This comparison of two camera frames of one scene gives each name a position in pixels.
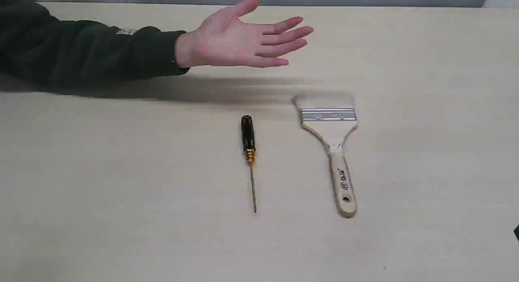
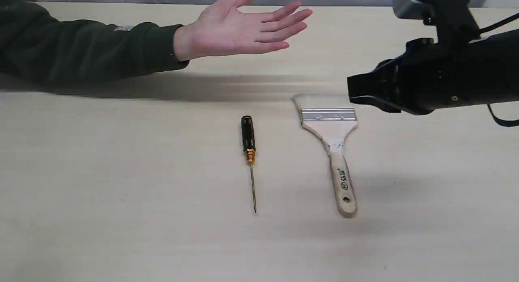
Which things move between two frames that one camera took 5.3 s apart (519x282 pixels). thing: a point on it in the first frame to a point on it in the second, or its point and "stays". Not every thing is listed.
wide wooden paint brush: x=332 y=117 stays
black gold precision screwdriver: x=249 y=140 stays
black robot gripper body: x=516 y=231 to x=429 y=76
